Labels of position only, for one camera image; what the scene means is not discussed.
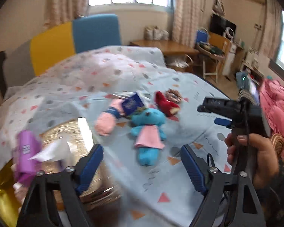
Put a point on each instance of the person's right hand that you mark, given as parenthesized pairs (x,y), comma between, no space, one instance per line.
(262,160)

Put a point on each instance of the grey yellow blue sofa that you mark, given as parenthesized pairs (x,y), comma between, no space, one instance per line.
(43,51)

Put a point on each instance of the rattan chair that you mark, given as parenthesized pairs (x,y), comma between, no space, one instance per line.
(277,142)

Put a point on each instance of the pink ruffled bedding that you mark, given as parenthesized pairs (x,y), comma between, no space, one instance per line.
(272,103)

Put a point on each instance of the boxes on desk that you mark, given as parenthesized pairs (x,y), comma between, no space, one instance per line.
(154,33)

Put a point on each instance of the right beige curtain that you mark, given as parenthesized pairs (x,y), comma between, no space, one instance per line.
(186,21)

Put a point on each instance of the purple tissue box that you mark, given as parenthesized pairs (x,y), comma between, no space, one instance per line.
(25,167)

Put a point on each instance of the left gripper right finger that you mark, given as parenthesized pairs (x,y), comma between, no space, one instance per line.
(209,181)

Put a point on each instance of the gold tray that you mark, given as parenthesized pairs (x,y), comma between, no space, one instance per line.
(9,204)

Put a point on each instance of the blue plush toy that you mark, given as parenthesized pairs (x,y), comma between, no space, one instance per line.
(147,128)

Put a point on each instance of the white bag under desk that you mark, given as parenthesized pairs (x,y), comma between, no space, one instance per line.
(179,62)

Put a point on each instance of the left beige curtain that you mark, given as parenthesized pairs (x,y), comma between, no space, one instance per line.
(58,12)

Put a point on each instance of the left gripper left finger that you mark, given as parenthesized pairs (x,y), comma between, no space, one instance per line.
(76,180)

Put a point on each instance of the beige curtain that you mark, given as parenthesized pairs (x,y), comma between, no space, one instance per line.
(58,12)
(186,21)

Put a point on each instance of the red Christmas sock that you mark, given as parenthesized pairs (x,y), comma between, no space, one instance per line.
(169,108)

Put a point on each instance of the black television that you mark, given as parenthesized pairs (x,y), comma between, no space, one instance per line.
(218,25)

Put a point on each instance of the blue Tempo tissue pack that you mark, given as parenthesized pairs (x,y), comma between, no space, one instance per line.
(131,104)

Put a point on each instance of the patterned plastic tablecloth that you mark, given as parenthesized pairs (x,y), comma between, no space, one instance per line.
(61,107)

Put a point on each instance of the pink dishcloth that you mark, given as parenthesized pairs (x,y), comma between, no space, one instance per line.
(106,122)

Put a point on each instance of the wooden desk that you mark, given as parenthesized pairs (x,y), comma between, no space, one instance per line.
(167,47)

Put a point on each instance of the patterned scrunchie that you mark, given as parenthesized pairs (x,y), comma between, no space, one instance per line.
(173,96)

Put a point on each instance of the white round fan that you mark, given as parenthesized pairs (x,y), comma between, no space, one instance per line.
(229,33)

